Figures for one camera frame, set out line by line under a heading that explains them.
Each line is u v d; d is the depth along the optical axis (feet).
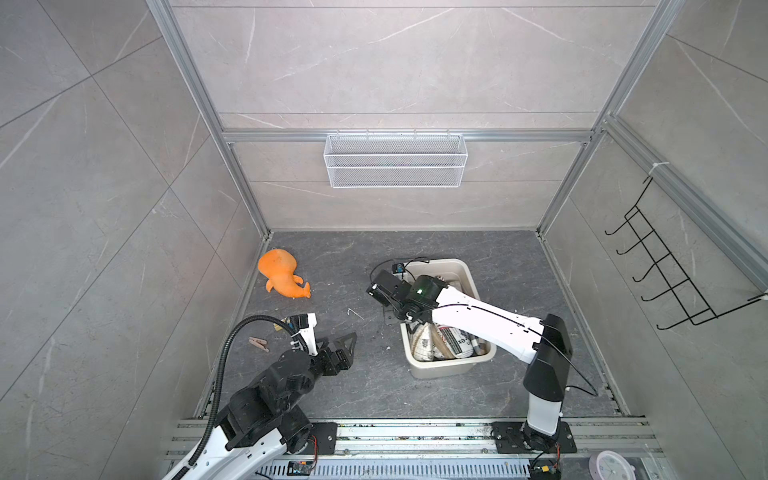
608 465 2.25
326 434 2.40
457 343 2.35
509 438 2.41
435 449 2.39
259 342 2.95
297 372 1.61
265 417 1.61
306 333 2.01
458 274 2.96
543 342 1.48
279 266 3.30
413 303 1.75
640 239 2.44
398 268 2.31
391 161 3.30
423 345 2.39
